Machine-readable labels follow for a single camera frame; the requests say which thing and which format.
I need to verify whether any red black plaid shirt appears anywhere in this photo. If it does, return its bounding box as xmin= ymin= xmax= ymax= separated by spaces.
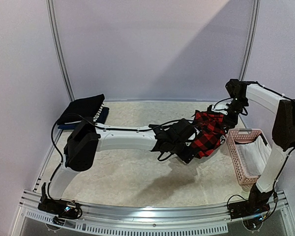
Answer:
xmin=191 ymin=105 xmax=227 ymax=159

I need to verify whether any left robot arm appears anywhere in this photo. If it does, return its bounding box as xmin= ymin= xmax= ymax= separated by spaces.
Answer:
xmin=41 ymin=118 xmax=200 ymax=213

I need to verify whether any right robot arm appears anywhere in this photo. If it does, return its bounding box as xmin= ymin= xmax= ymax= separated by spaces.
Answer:
xmin=223 ymin=79 xmax=295 ymax=214

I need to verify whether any pink plastic laundry basket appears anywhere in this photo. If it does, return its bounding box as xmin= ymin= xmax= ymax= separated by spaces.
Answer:
xmin=226 ymin=128 xmax=283 ymax=186

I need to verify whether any folded navy blue garment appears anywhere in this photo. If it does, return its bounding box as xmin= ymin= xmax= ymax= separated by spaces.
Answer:
xmin=57 ymin=107 xmax=109 ymax=130

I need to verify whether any folded black garment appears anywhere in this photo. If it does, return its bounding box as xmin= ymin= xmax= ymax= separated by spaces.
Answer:
xmin=57 ymin=94 xmax=105 ymax=125

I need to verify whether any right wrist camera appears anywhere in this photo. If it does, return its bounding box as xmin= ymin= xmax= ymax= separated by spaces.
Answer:
xmin=207 ymin=104 xmax=229 ymax=116

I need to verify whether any aluminium front rail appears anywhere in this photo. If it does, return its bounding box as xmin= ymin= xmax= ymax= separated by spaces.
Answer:
xmin=11 ymin=190 xmax=295 ymax=236

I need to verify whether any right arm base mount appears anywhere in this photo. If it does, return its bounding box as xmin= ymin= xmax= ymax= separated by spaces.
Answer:
xmin=226 ymin=195 xmax=279 ymax=222

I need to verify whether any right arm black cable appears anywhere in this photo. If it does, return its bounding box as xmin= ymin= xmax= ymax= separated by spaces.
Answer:
xmin=270 ymin=145 xmax=295 ymax=197

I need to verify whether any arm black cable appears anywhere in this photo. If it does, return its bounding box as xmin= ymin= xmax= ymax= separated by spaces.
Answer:
xmin=50 ymin=113 xmax=96 ymax=173
xmin=270 ymin=145 xmax=295 ymax=197

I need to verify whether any right aluminium corner post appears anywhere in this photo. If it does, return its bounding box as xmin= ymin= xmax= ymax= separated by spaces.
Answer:
xmin=238 ymin=0 xmax=260 ymax=81

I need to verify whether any aluminium corner post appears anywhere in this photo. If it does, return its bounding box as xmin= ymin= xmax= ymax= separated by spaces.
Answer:
xmin=238 ymin=0 xmax=260 ymax=81
xmin=46 ymin=0 xmax=75 ymax=102

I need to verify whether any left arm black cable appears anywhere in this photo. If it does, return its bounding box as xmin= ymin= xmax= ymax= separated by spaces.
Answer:
xmin=50 ymin=113 xmax=96 ymax=173

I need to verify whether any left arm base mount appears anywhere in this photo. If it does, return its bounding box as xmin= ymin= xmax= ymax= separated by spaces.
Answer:
xmin=38 ymin=189 xmax=83 ymax=220

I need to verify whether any left aluminium corner post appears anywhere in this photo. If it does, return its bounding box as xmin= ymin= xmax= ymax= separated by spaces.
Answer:
xmin=46 ymin=0 xmax=75 ymax=102

